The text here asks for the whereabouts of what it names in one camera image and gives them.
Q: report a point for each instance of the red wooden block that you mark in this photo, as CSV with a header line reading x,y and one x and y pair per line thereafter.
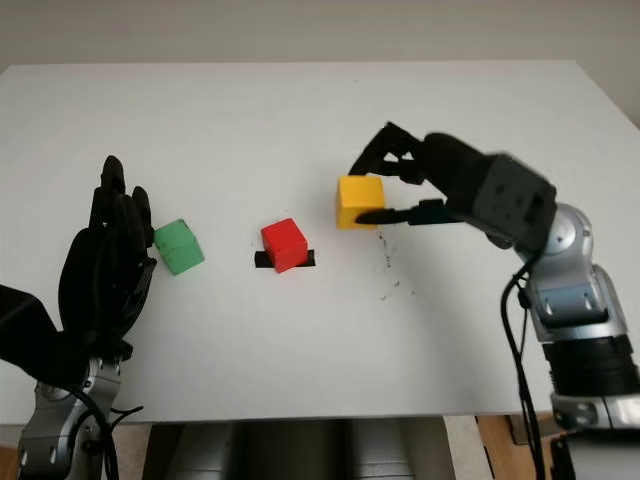
x,y
282,245

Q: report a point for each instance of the black tape strip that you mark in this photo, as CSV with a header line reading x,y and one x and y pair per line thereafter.
x,y
260,260

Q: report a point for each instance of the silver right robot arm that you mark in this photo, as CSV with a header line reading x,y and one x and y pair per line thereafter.
x,y
575,300

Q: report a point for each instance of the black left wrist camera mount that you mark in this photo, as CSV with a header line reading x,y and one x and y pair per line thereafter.
x,y
25,330

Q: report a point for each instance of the grey metal table bracket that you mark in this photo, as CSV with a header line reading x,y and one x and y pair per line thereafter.
x,y
517,430

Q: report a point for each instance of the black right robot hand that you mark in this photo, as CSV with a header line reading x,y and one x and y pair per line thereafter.
x,y
450,170

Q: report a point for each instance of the grey robot lower body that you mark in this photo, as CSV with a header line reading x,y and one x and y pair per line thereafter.
x,y
300,450

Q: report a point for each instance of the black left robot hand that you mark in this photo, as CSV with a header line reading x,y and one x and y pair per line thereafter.
x,y
100,280

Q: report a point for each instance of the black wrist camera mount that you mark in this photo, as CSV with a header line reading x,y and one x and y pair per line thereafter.
x,y
25,330
515,200

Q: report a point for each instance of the yellow wooden block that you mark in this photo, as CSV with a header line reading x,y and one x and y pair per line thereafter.
x,y
360,197

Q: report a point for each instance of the green wooden block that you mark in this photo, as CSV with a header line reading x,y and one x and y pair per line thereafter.
x,y
180,247

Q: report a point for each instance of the white table leg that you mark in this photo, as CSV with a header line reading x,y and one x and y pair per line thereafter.
x,y
465,450

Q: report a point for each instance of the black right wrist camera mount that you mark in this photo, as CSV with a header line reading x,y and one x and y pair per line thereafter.
x,y
515,200

